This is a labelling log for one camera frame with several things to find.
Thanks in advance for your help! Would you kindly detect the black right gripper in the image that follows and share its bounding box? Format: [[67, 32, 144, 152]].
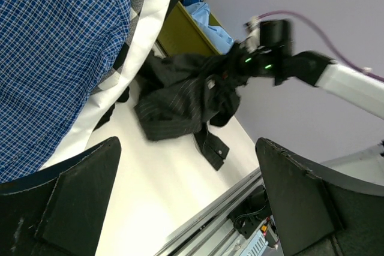
[[233, 19, 293, 85]]

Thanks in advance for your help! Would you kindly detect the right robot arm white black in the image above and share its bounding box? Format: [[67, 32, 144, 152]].
[[236, 63, 383, 162]]

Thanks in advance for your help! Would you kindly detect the light blue shirt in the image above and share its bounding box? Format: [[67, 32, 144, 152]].
[[181, 0, 234, 54]]

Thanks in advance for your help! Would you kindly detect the olive green plastic bin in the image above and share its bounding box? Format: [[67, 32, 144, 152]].
[[157, 1, 220, 56]]

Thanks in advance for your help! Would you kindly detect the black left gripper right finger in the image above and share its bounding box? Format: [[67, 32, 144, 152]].
[[255, 138, 383, 255]]

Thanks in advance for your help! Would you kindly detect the blue checked shirt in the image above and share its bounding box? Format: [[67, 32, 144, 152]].
[[1, 0, 131, 182]]

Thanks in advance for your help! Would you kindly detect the black striped shirt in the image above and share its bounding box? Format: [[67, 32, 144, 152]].
[[134, 43, 248, 170]]

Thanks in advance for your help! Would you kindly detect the aluminium mounting rail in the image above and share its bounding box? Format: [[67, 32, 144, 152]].
[[156, 169, 282, 255]]

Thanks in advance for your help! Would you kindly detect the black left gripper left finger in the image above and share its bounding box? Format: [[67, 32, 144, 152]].
[[1, 137, 121, 255]]

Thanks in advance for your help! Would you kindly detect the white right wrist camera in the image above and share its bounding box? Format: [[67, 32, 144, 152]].
[[243, 16, 260, 53]]

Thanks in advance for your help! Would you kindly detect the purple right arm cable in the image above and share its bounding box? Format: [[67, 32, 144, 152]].
[[254, 10, 384, 83]]

